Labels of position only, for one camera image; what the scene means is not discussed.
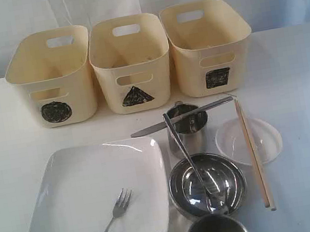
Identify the steel spoon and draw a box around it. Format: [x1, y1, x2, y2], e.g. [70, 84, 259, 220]
[163, 113, 228, 215]

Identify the steel fork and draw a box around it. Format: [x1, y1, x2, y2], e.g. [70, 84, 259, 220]
[104, 188, 133, 232]

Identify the steel bowl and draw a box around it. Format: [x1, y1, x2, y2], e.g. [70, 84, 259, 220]
[169, 153, 247, 221]

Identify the white round bowl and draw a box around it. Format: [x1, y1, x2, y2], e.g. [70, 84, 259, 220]
[215, 118, 283, 166]

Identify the steel mug rear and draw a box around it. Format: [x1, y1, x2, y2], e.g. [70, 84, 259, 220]
[166, 101, 208, 155]

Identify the steel table knife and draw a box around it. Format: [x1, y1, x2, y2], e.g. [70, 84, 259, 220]
[127, 96, 237, 139]

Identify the cream bin with square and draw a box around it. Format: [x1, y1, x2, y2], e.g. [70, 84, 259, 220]
[159, 0, 252, 97]

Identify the cream bin with triangle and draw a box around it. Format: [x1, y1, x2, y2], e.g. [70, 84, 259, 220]
[89, 13, 170, 115]

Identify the white square plate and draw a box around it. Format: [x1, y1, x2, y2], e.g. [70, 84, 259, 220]
[28, 137, 169, 232]

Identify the cream bin with circle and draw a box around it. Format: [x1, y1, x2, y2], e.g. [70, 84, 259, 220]
[5, 25, 98, 128]

